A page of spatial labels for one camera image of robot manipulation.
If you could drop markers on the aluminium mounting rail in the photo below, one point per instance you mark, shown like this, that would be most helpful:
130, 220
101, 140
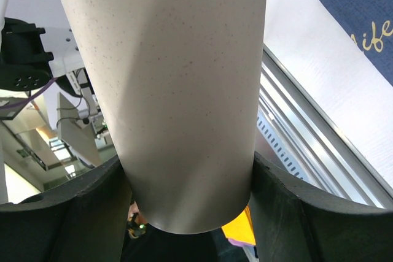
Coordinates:
328, 159

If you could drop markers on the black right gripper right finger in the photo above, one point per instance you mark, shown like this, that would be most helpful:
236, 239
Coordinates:
296, 221

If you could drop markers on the blue cloth placemat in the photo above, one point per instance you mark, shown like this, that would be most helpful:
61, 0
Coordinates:
369, 25

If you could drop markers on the beige speckled cup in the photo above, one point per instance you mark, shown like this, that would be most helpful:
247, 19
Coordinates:
178, 83

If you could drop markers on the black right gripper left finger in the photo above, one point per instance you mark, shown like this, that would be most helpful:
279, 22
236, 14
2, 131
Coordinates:
83, 219

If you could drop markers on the white slotted cable duct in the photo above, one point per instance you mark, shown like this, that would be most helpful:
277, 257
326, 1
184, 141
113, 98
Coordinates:
290, 163

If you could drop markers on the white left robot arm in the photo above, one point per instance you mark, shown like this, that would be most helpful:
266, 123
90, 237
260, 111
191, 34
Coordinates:
38, 47

